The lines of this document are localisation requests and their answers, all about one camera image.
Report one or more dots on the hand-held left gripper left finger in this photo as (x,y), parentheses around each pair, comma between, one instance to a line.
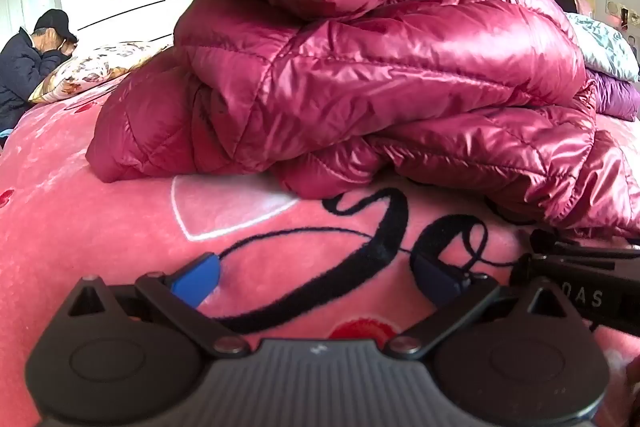
(197,279)

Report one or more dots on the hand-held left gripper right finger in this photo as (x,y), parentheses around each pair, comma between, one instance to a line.
(435,279)

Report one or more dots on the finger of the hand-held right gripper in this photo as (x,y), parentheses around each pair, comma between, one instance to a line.
(570,264)
(590,250)

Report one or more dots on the red down jacket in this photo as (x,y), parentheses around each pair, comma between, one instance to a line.
(350,82)

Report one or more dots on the pink printed blanket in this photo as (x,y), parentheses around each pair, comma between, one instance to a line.
(100,217)

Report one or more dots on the light blue pillow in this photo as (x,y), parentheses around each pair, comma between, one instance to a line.
(605,47)

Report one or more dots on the floral pillow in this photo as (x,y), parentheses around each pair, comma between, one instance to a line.
(90,69)

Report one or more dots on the wall socket panel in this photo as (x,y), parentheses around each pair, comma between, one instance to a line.
(615,9)

